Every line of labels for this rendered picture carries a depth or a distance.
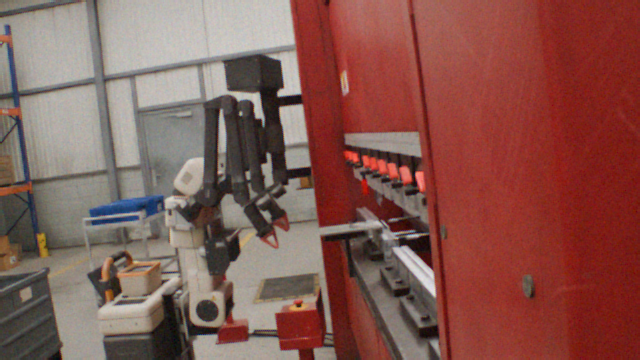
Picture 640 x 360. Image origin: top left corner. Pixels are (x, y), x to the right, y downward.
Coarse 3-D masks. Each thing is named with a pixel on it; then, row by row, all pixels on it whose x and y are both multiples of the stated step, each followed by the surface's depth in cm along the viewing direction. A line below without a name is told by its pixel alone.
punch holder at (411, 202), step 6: (402, 156) 168; (408, 156) 159; (414, 156) 156; (402, 162) 169; (408, 162) 160; (414, 162) 157; (408, 168) 161; (414, 168) 157; (414, 174) 157; (414, 180) 157; (414, 186) 157; (408, 198) 166; (414, 198) 157; (408, 204) 166; (414, 204) 158; (408, 210) 167; (414, 210) 158
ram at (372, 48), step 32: (352, 0) 227; (384, 0) 161; (352, 32) 241; (384, 32) 169; (352, 64) 257; (384, 64) 177; (352, 96) 275; (384, 96) 185; (352, 128) 295; (384, 128) 194; (416, 128) 144
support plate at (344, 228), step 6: (360, 222) 271; (366, 222) 269; (318, 228) 272; (324, 228) 268; (330, 228) 266; (336, 228) 264; (342, 228) 262; (348, 228) 260; (354, 228) 256; (360, 228) 255; (366, 228) 255; (372, 228) 255; (324, 234) 254; (330, 234) 254; (336, 234) 254
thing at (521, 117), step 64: (448, 0) 33; (512, 0) 23; (576, 0) 20; (448, 64) 35; (512, 64) 25; (576, 64) 20; (448, 128) 37; (512, 128) 26; (576, 128) 21; (448, 192) 39; (512, 192) 27; (576, 192) 21; (448, 256) 41; (512, 256) 28; (576, 256) 21; (448, 320) 44; (512, 320) 29; (576, 320) 21
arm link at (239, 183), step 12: (228, 96) 231; (228, 108) 231; (228, 120) 234; (228, 132) 235; (228, 144) 235; (240, 144) 236; (228, 156) 237; (240, 156) 235; (240, 168) 236; (240, 180) 236; (240, 192) 236
